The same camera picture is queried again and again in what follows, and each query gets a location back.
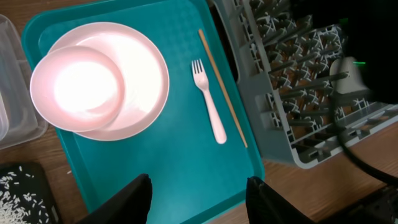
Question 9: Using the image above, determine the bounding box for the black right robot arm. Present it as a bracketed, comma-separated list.
[290, 0, 397, 104]

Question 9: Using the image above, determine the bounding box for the teal plastic tray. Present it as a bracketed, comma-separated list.
[22, 1, 264, 223]

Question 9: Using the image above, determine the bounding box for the white plastic fork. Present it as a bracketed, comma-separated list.
[192, 59, 227, 144]

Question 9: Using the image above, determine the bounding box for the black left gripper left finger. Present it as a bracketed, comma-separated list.
[78, 174, 152, 224]

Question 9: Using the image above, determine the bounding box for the small pink plate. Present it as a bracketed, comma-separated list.
[30, 46, 125, 132]

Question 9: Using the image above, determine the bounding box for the large pink plate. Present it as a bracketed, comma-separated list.
[50, 22, 170, 141]

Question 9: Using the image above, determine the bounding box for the white cup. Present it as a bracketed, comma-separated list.
[330, 57, 368, 95]

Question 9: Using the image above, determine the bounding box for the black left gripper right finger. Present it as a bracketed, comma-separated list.
[245, 176, 314, 224]

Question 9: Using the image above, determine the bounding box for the grey dishwasher rack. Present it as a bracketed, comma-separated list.
[213, 1, 397, 169]

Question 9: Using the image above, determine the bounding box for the clear plastic bin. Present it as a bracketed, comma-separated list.
[1, 15, 48, 149]

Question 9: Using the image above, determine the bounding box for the wooden chopstick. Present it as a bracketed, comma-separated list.
[198, 29, 248, 148]

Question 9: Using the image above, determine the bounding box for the black tray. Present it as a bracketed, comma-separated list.
[1, 162, 63, 224]

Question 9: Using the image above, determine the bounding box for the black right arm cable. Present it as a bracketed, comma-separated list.
[329, 58, 398, 187]

